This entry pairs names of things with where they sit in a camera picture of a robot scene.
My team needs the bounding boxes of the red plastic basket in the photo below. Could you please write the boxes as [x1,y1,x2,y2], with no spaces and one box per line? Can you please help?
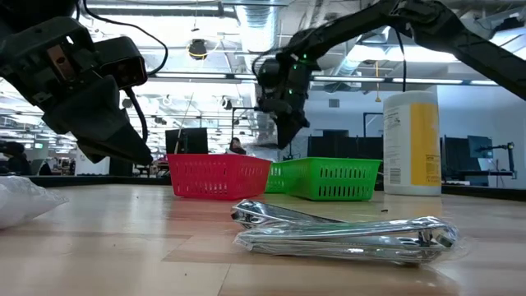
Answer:
[166,153,272,201]

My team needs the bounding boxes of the bagged silver nail clipper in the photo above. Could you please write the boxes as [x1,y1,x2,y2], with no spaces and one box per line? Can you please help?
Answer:
[233,215,461,266]
[229,199,342,230]

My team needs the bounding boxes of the green plastic basket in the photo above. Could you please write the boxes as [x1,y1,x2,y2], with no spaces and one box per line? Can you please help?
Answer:
[265,161,293,194]
[280,156,383,202]

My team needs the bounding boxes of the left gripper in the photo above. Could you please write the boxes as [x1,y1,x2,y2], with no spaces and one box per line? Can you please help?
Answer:
[0,16,155,166]

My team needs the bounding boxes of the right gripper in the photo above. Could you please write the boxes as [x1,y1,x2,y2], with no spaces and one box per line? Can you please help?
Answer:
[252,51,314,150]

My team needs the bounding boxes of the clear bag of cotton balls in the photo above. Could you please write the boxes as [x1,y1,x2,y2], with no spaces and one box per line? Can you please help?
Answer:
[0,175,70,230]

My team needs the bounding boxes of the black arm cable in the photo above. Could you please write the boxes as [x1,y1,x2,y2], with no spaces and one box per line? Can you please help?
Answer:
[395,27,408,94]
[80,0,169,145]

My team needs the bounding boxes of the black ceiling cable reel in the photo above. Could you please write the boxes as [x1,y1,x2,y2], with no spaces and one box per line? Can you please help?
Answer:
[187,38,210,62]

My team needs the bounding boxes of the person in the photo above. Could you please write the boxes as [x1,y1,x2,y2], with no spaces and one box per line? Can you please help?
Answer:
[0,141,32,176]
[228,137,248,156]

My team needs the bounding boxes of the white yellow wipes canister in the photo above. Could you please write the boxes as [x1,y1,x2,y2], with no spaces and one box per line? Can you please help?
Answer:
[382,90,443,197]

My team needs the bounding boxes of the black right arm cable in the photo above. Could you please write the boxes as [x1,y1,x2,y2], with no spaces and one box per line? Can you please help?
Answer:
[395,27,408,94]

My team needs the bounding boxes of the black desk partition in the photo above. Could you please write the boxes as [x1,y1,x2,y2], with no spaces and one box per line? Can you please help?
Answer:
[307,130,384,160]

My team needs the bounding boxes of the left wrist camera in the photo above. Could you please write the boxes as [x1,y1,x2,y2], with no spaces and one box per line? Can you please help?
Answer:
[93,35,149,90]

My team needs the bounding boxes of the yellow hanging cord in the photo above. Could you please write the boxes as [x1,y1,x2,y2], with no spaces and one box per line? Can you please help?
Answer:
[374,60,382,104]

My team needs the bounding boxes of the white pillar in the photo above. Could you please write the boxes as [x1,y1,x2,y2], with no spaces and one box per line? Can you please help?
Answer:
[74,152,110,176]

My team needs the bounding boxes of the black computer monitor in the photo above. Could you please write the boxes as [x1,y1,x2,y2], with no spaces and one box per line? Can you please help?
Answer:
[165,127,210,155]

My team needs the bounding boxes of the monitor on black arm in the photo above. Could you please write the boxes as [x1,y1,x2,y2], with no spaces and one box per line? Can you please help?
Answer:
[467,134,517,181]

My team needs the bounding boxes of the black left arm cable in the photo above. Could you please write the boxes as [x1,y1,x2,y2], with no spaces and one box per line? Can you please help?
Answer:
[80,0,169,145]

